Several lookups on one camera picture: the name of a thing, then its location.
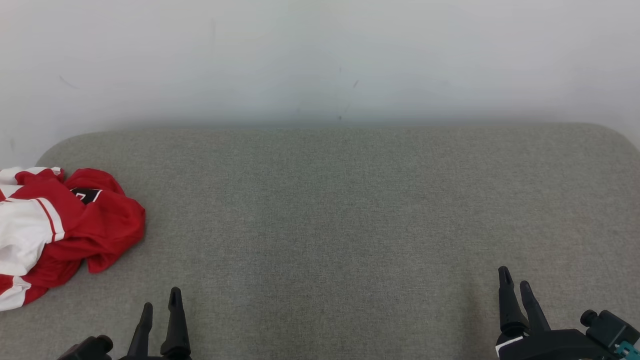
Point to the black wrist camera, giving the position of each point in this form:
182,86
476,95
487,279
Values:
612,330
90,349

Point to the red jersey shirt white sleeves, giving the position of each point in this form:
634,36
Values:
105,225

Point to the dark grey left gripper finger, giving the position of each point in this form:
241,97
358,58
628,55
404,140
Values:
142,332
176,325

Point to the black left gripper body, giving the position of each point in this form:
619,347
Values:
155,358

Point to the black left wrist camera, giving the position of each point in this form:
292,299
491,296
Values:
90,349

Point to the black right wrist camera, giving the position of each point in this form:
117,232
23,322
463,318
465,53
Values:
612,330

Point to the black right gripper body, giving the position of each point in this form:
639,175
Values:
555,347

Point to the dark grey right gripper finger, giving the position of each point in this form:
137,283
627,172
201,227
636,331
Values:
510,310
535,312

